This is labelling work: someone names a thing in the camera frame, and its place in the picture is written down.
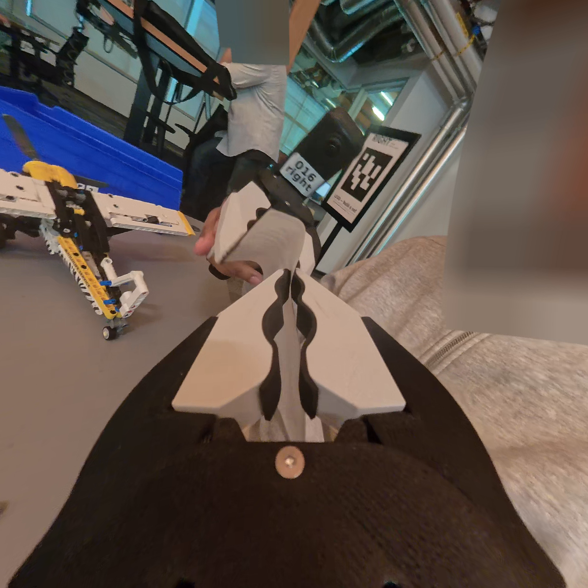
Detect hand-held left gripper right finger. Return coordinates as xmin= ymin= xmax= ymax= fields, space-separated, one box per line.
xmin=294 ymin=269 xmax=408 ymax=426

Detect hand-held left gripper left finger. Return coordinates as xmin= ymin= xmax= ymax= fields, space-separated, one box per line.
xmin=172 ymin=269 xmax=291 ymax=424

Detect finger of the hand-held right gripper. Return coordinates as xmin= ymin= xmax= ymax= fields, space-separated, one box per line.
xmin=232 ymin=211 xmax=308 ymax=277
xmin=209 ymin=181 xmax=273 ymax=263

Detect zebra striped sticker sheet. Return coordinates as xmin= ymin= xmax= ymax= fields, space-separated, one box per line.
xmin=259 ymin=276 xmax=324 ymax=443

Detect lego airplane model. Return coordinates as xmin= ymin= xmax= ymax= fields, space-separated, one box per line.
xmin=0 ymin=115 xmax=196 ymax=341

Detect person's right hand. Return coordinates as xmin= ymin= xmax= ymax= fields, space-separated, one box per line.
xmin=194 ymin=207 xmax=265 ymax=286

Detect framed tag poster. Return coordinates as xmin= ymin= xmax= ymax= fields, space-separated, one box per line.
xmin=322 ymin=126 xmax=422 ymax=232

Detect blue plastic bin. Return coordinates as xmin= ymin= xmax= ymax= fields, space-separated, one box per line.
xmin=0 ymin=86 xmax=184 ymax=212

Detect person's grey hoodie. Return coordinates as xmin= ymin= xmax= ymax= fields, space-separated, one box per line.
xmin=322 ymin=236 xmax=588 ymax=588

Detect wooden standing desk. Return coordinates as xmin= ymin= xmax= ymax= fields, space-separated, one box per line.
xmin=99 ymin=0 xmax=221 ymax=148

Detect metal wall pipes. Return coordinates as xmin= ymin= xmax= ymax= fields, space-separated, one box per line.
xmin=356 ymin=0 xmax=488 ymax=262

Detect black strap bag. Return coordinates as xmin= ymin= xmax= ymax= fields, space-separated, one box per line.
xmin=133 ymin=0 xmax=238 ymax=106

